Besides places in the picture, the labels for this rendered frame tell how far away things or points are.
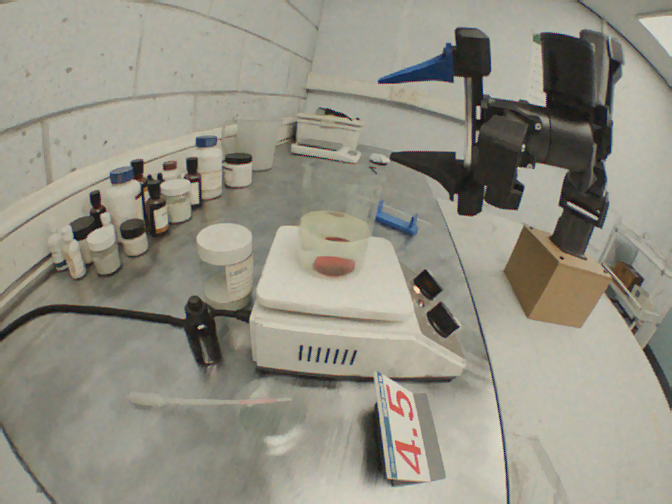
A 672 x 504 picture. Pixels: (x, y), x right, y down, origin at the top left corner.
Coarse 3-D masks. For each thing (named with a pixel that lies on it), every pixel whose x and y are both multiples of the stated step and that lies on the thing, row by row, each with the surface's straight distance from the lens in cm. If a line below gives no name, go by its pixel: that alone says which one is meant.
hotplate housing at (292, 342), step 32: (256, 320) 21; (288, 320) 21; (320, 320) 21; (352, 320) 22; (384, 320) 23; (416, 320) 24; (256, 352) 24; (288, 352) 23; (320, 352) 23; (352, 352) 23; (384, 352) 23; (416, 352) 24; (448, 352) 26
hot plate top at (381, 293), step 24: (288, 240) 27; (384, 240) 30; (288, 264) 23; (384, 264) 26; (264, 288) 21; (288, 288) 21; (312, 288) 21; (336, 288) 22; (360, 288) 22; (384, 288) 23; (312, 312) 20; (336, 312) 20; (360, 312) 20; (384, 312) 21; (408, 312) 21
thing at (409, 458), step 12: (384, 384) 23; (396, 396) 24; (408, 396) 26; (396, 408) 23; (408, 408) 25; (396, 420) 22; (408, 420) 24; (396, 432) 21; (408, 432) 23; (396, 444) 21; (408, 444) 23; (420, 444) 24; (396, 456) 20; (408, 456) 22; (420, 456) 24; (408, 468) 21; (420, 468) 23
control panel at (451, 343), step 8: (400, 264) 31; (408, 272) 32; (408, 280) 30; (408, 288) 28; (416, 296) 28; (424, 296) 30; (416, 304) 27; (424, 304) 29; (432, 304) 31; (416, 312) 25; (424, 312) 27; (424, 320) 26; (424, 328) 24; (432, 328) 26; (432, 336) 25; (440, 336) 26; (440, 344) 25; (448, 344) 27; (456, 344) 29; (456, 352) 28
